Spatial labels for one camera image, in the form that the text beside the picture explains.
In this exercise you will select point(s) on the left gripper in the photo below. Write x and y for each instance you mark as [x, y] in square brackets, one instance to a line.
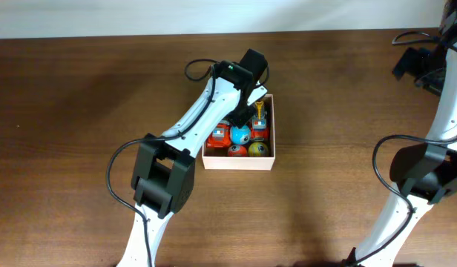
[239, 123]

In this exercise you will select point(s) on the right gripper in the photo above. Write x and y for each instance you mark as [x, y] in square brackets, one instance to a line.
[410, 63]

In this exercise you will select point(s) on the blue face ball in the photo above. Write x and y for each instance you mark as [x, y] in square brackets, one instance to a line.
[240, 136]

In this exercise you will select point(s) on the red toy truck yellow ladder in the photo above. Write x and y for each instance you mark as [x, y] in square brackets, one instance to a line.
[259, 123]

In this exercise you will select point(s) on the red toy fire truck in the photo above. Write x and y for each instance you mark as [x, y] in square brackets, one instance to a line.
[220, 136]

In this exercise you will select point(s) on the orange face ball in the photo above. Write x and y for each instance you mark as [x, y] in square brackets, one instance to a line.
[237, 151]

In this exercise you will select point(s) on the yellow face ball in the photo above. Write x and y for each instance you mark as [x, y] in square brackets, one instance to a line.
[258, 149]

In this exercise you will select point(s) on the white cardboard box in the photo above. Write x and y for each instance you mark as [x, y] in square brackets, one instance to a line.
[217, 159]

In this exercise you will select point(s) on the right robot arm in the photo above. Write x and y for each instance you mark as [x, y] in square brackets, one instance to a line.
[423, 174]

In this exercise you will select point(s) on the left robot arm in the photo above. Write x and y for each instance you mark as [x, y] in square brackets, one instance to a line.
[163, 175]

